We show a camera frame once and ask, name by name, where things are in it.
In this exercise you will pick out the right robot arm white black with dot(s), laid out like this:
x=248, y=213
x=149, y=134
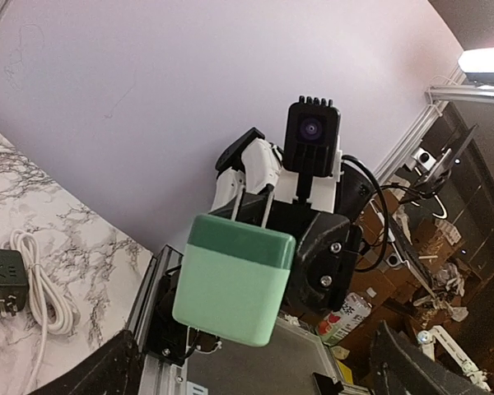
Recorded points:
x=253, y=165

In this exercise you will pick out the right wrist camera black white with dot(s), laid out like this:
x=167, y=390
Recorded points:
x=310, y=142

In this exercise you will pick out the green plug adapter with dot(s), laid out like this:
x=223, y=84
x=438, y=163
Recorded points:
x=233, y=277

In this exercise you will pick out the dark green charger plug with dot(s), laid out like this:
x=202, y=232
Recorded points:
x=14, y=285

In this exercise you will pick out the red white drink can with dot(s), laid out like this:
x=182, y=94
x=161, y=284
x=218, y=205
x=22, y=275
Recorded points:
x=336, y=325

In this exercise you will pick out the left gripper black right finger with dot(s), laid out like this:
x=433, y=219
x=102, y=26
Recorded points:
x=398, y=367

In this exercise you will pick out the left gripper black triangular left finger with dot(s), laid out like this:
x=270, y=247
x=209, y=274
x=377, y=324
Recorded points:
x=115, y=368

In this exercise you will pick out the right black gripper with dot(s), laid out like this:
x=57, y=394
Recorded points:
x=318, y=248

